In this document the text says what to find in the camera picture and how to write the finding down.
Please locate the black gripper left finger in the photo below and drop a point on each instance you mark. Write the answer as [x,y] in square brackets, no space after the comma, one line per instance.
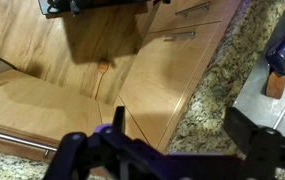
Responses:
[82,150]

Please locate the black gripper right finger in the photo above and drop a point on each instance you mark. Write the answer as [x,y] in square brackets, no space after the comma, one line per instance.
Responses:
[248,133]

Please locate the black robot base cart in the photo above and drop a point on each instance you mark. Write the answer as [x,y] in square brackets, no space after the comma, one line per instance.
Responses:
[58,6]

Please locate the stainless steel sink basin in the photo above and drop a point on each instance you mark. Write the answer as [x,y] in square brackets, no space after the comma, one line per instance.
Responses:
[258,103]

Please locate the orange scrubber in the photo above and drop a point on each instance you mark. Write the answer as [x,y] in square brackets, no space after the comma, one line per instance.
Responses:
[276,85]

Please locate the wooden base cabinet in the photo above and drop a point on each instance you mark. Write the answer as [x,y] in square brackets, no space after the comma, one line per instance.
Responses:
[162,76]

